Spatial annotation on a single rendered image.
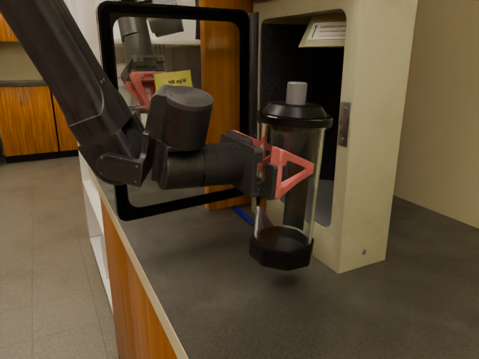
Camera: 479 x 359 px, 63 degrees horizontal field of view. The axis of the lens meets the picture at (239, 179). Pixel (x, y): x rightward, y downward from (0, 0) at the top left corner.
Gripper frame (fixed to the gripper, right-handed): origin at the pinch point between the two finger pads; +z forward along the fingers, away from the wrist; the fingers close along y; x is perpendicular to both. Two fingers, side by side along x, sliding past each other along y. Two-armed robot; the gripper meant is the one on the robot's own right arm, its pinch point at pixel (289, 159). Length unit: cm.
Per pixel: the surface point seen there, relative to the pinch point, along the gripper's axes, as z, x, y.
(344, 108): 9.6, -7.7, 0.5
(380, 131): 16.3, -4.3, -1.2
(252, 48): 9.4, -16.3, 30.8
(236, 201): 10.8, 20.4, 35.5
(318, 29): 11.5, -19.7, 11.7
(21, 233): -45, 124, 270
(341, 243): 11.7, 14.7, -1.5
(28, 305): -42, 122, 166
